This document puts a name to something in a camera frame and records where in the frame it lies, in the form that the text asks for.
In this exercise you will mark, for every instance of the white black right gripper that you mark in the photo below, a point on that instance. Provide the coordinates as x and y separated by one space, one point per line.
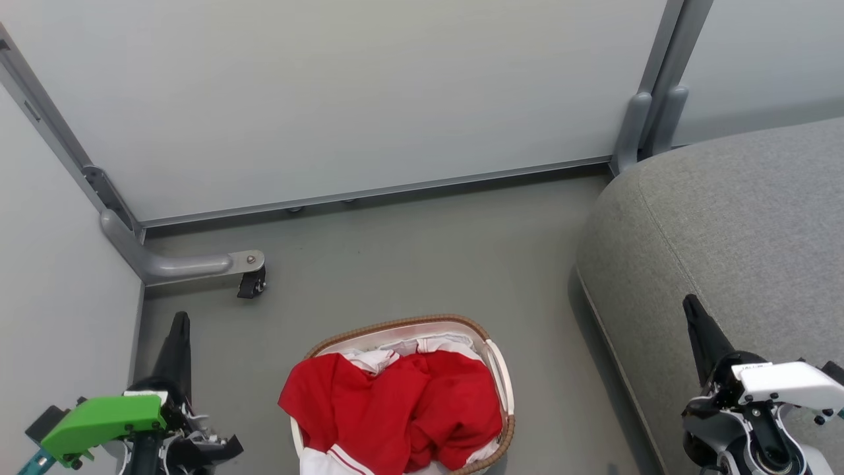
784 382

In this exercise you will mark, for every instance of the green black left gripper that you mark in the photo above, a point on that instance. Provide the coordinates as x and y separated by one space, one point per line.
105 419

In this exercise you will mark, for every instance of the red and white garment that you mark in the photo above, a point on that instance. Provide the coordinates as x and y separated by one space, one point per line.
395 409

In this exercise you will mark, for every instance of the grey fabric sofa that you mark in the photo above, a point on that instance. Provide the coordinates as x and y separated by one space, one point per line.
725 231

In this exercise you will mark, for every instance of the grey metal partition foot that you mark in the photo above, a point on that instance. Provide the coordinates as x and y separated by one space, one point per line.
171 266

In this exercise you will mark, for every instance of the black caster wheel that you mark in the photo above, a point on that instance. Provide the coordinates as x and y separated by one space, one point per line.
250 285

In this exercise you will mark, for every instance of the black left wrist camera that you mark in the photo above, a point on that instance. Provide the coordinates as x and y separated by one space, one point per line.
46 422

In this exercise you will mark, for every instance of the grey partition corner post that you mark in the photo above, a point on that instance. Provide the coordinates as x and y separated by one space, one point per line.
59 132

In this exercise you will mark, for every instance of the grey aluminium partition rail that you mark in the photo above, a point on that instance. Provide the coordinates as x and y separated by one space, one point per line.
395 191

